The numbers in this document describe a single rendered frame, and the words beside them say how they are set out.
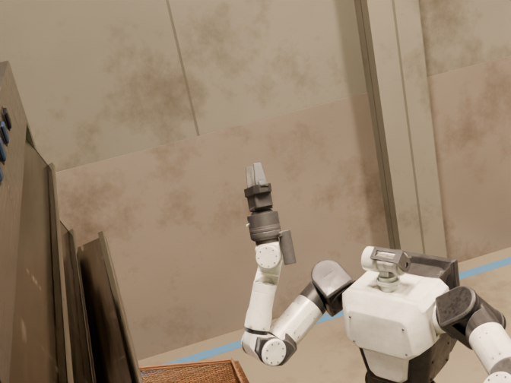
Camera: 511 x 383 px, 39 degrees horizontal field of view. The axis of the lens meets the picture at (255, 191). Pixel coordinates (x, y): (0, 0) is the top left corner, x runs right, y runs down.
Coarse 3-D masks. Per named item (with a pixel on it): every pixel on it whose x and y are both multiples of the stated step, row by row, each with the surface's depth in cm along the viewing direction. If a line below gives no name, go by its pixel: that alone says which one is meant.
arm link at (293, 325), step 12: (300, 300) 207; (288, 312) 206; (300, 312) 205; (312, 312) 206; (276, 324) 206; (288, 324) 204; (300, 324) 204; (312, 324) 206; (276, 336) 202; (288, 336) 202; (300, 336) 204; (264, 348) 196; (276, 348) 198; (288, 348) 201; (264, 360) 197; (276, 360) 198
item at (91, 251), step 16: (96, 240) 267; (80, 256) 258; (96, 256) 253; (96, 272) 241; (96, 288) 230; (96, 304) 220; (112, 304) 216; (96, 320) 211; (112, 320) 207; (96, 336) 202; (112, 336) 199; (96, 352) 194; (112, 352) 191; (96, 368) 187; (112, 368) 184
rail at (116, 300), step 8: (104, 240) 259; (104, 248) 252; (104, 256) 246; (112, 272) 232; (112, 280) 226; (112, 288) 221; (112, 296) 217; (120, 304) 211; (120, 312) 205; (120, 320) 201; (120, 328) 197; (128, 336) 192; (128, 344) 188; (128, 352) 185; (128, 360) 181; (128, 368) 178; (136, 368) 178; (136, 376) 173
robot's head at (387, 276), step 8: (368, 248) 195; (368, 256) 193; (384, 256) 190; (392, 256) 190; (368, 264) 193; (376, 264) 192; (384, 264) 191; (392, 264) 189; (384, 272) 193; (392, 272) 191; (376, 280) 195; (384, 280) 193; (392, 280) 193
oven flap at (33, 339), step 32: (32, 160) 234; (32, 192) 202; (32, 224) 178; (32, 256) 159; (32, 288) 144; (64, 288) 158; (32, 320) 131; (64, 320) 143; (32, 352) 121; (64, 352) 131
